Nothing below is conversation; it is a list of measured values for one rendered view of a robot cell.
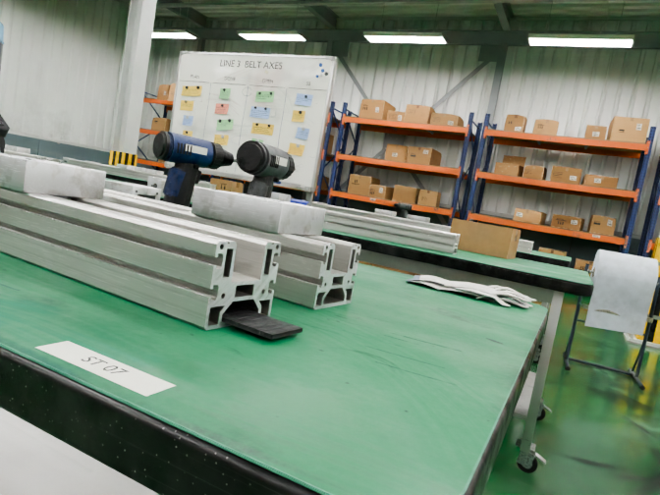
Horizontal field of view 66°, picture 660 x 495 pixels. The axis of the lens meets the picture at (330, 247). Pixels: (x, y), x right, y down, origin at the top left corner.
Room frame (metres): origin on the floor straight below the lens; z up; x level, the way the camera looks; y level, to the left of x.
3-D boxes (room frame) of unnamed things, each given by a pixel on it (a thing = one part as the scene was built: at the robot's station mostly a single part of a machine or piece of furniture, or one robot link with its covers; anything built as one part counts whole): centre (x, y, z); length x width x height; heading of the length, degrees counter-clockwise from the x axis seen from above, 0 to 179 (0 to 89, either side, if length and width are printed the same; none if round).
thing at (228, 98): (4.18, 0.85, 0.97); 1.50 x 0.50 x 1.95; 64
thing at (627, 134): (9.61, -3.92, 1.59); 2.83 x 0.98 x 3.17; 64
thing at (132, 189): (1.19, 0.49, 0.83); 0.11 x 0.10 x 0.10; 156
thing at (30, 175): (0.71, 0.42, 0.87); 0.16 x 0.11 x 0.07; 60
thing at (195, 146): (1.09, 0.30, 0.89); 0.20 x 0.08 x 0.22; 135
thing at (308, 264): (0.87, 0.33, 0.82); 0.80 x 0.10 x 0.09; 60
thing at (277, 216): (0.74, 0.11, 0.87); 0.16 x 0.11 x 0.07; 60
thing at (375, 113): (10.91, -1.21, 1.58); 2.83 x 0.98 x 3.15; 64
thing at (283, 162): (0.98, 0.13, 0.89); 0.20 x 0.08 x 0.22; 162
